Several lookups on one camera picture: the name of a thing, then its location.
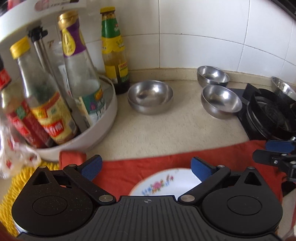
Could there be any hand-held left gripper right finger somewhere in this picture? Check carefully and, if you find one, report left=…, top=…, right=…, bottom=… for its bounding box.
left=178, top=156, right=264, bottom=205

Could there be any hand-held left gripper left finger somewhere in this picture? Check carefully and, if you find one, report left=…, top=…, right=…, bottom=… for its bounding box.
left=31, top=155, right=117, bottom=205

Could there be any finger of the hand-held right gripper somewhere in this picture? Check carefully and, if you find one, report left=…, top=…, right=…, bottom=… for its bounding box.
left=265, top=139, right=296, bottom=154
left=253, top=149, right=296, bottom=166

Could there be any small white multicolour-flower plate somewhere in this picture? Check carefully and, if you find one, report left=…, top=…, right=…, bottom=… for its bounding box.
left=128, top=168, right=203, bottom=196

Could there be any black gas stove burner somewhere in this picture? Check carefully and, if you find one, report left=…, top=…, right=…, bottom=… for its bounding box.
left=230, top=83, right=296, bottom=141

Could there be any patterned light cloth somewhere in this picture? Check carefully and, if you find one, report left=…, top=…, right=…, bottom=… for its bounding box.
left=281, top=185, right=296, bottom=239

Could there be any white two-tier spice rack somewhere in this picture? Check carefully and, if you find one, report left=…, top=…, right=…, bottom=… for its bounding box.
left=0, top=0, right=118, bottom=163

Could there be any red cloth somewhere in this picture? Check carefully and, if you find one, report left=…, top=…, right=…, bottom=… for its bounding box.
left=59, top=139, right=286, bottom=202

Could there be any small steel bowl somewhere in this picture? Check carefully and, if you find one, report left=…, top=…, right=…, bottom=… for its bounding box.
left=197, top=65, right=230, bottom=87
left=201, top=85, right=242, bottom=120
left=271, top=76, right=296, bottom=101

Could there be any yellow chenille mat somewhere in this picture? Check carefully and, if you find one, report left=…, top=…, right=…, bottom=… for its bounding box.
left=0, top=160, right=61, bottom=232

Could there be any yellow-cap vinegar bottle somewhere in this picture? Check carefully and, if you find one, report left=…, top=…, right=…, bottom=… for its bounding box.
left=10, top=37, right=78, bottom=145

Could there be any clear plastic bag red print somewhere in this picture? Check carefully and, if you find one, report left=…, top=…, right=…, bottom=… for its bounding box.
left=0, top=111, right=41, bottom=179

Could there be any red-label soy sauce bottle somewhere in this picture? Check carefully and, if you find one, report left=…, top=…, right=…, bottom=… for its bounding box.
left=0, top=58, right=50, bottom=149

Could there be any wide shallow steel bowl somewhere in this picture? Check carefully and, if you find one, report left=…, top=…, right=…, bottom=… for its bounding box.
left=127, top=80, right=174, bottom=115

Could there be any purple-label gold-cap bottle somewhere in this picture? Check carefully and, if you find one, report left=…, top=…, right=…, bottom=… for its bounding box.
left=57, top=10, right=107, bottom=127

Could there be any green-yellow label sauce bottle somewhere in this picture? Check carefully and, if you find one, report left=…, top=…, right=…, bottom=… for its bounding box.
left=100, top=6, right=130, bottom=95

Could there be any black range hood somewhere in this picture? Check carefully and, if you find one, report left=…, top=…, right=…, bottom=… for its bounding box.
left=272, top=0, right=296, bottom=15

